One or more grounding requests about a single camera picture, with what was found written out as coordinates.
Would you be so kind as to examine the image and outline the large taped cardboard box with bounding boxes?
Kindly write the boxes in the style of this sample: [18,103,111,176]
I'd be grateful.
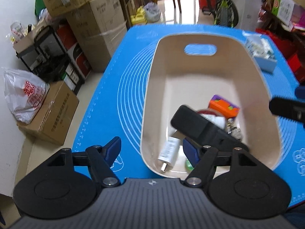
[66,0,128,73]

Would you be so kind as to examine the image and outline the black shelf rack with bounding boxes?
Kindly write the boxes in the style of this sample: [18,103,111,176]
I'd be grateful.
[16,25,92,94]

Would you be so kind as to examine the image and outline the green and black bicycle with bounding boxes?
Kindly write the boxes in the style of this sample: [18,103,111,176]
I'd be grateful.
[202,0,240,28]

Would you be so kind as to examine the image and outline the green bag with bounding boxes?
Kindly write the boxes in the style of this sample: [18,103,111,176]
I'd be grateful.
[35,0,48,19]

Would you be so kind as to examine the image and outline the beige plastic basin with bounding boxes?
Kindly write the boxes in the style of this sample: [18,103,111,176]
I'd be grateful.
[140,34,284,179]

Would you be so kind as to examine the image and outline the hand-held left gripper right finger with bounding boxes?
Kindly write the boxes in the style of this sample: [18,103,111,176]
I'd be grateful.
[182,137,259,188]

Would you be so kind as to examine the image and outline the clear tape roll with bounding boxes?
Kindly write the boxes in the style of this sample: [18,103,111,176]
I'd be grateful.
[195,108,226,130]

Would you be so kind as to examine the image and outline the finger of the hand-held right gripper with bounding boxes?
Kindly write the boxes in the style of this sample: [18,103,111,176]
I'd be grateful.
[269,97,305,123]
[295,85,305,99]

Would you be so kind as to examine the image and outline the green and white carton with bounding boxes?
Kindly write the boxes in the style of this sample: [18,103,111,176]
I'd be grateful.
[273,0,301,28]

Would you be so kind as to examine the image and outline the small metal plug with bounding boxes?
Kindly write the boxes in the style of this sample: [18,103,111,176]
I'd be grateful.
[226,118,243,139]

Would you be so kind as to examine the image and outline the grey plastic bag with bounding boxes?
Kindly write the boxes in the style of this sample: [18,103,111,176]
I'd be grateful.
[144,2,161,23]

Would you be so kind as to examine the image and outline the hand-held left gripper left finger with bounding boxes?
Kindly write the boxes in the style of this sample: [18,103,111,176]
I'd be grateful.
[46,136,122,188]

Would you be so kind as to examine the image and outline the cardboard box with black print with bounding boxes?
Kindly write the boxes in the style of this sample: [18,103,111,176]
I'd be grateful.
[17,80,80,146]

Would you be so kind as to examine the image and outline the white tissue pack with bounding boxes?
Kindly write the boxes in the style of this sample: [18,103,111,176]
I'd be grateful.
[242,31,278,72]

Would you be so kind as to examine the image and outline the blue silicone baking mat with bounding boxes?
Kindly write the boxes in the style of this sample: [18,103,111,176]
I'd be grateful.
[71,24,305,208]

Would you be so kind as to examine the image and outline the white plastic bag red print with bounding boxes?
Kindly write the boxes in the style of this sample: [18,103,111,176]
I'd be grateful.
[3,68,50,125]

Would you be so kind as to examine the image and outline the yellow plastic jug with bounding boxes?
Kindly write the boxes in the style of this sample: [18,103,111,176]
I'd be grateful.
[130,7,147,26]

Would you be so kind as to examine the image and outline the orange and purple box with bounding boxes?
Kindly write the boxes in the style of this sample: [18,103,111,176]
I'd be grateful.
[209,95,240,118]

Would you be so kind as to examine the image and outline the white tube bottle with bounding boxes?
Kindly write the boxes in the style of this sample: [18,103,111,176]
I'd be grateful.
[157,137,182,172]

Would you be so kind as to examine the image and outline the red and white box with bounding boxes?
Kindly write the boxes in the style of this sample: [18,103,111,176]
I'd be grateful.
[57,25,92,80]

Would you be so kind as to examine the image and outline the open cardboard box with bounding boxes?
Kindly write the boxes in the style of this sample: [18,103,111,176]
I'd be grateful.
[10,21,48,53]

